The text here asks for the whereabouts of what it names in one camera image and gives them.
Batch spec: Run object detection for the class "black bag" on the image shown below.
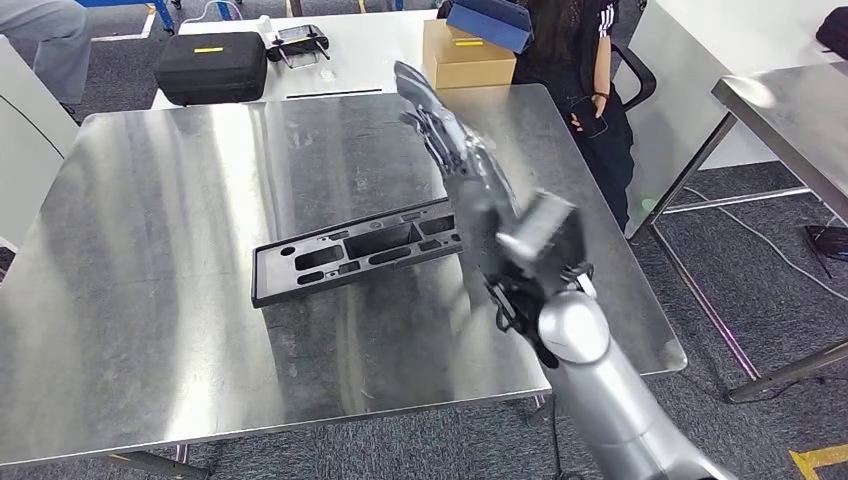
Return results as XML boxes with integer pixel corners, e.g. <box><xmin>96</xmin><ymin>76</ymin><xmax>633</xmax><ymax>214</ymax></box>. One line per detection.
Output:
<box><xmin>814</xmin><ymin>5</ymin><xmax>848</xmax><ymax>61</ymax></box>

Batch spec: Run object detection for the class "white desk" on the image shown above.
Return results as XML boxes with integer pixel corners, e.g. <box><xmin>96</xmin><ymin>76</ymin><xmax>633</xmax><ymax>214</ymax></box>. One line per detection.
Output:
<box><xmin>150</xmin><ymin>9</ymin><xmax>465</xmax><ymax>111</ymax></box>

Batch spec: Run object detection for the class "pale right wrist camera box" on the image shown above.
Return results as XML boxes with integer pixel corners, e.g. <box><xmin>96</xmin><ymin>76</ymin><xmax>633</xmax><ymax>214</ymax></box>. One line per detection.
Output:
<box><xmin>496</xmin><ymin>190</ymin><xmax>579</xmax><ymax>264</ymax></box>

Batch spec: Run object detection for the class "long black plastic part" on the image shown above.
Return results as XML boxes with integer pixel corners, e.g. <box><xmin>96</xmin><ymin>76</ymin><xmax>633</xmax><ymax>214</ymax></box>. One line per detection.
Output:
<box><xmin>250</xmin><ymin>197</ymin><xmax>465</xmax><ymax>310</ymax></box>

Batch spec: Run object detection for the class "brown cardboard box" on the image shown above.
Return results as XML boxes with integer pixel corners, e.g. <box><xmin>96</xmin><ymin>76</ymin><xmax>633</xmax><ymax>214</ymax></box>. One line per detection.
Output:
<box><xmin>421</xmin><ymin>18</ymin><xmax>518</xmax><ymax>91</ymax></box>

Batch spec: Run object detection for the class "stainless steel workbench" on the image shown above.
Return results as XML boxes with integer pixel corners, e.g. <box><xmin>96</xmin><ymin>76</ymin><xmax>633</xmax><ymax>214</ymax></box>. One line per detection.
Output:
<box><xmin>0</xmin><ymin>82</ymin><xmax>688</xmax><ymax>480</ymax></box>
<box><xmin>629</xmin><ymin>62</ymin><xmax>848</xmax><ymax>405</ymax></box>

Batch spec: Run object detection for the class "grey floor cable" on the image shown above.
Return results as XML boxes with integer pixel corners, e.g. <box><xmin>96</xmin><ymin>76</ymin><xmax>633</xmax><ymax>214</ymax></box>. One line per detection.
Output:
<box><xmin>682</xmin><ymin>186</ymin><xmax>848</xmax><ymax>303</ymax></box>

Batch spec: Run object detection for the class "black phone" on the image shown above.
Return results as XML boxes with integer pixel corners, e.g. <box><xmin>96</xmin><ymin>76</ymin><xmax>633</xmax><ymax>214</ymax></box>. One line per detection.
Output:
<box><xmin>570</xmin><ymin>95</ymin><xmax>609</xmax><ymax>140</ymax></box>

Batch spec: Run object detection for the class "black office chair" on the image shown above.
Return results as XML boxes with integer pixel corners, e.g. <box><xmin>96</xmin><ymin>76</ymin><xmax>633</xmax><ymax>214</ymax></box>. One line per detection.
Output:
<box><xmin>609</xmin><ymin>40</ymin><xmax>659</xmax><ymax>115</ymax></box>

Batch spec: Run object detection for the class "black router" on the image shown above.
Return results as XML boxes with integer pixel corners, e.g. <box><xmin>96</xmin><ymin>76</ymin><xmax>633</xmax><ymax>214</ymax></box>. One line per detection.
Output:
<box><xmin>804</xmin><ymin>225</ymin><xmax>848</xmax><ymax>280</ymax></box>

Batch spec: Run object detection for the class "black case with yellow label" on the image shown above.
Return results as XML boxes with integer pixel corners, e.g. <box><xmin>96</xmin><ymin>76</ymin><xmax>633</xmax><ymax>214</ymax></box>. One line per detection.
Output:
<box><xmin>154</xmin><ymin>31</ymin><xmax>270</xmax><ymax>107</ymax></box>

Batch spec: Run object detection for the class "white partition board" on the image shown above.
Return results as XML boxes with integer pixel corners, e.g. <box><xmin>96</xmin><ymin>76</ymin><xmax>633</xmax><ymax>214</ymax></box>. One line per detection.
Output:
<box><xmin>622</xmin><ymin>0</ymin><xmax>848</xmax><ymax>238</ymax></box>

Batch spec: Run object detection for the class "blue metal frame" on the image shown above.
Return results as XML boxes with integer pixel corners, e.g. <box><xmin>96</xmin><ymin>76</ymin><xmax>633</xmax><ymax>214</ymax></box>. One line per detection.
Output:
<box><xmin>74</xmin><ymin>0</ymin><xmax>179</xmax><ymax>36</ymax></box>

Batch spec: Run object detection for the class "person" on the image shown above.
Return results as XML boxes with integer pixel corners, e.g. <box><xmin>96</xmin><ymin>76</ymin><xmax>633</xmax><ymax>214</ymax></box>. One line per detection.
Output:
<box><xmin>513</xmin><ymin>0</ymin><xmax>657</xmax><ymax>230</ymax></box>
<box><xmin>0</xmin><ymin>0</ymin><xmax>92</xmax><ymax>124</ymax></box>

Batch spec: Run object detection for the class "blue folder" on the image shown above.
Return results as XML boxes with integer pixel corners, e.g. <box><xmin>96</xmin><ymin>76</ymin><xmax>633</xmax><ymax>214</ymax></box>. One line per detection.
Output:
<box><xmin>445</xmin><ymin>0</ymin><xmax>535</xmax><ymax>54</ymax></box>

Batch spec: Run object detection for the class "white cabinet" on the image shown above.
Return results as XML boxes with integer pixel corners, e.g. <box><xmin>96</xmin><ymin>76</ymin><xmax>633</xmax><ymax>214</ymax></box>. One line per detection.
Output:
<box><xmin>0</xmin><ymin>36</ymin><xmax>82</xmax><ymax>253</ymax></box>

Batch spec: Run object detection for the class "black handheld controller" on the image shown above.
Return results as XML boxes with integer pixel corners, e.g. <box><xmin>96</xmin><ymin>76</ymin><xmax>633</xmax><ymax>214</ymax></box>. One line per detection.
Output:
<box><xmin>264</xmin><ymin>24</ymin><xmax>331</xmax><ymax>70</ymax></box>

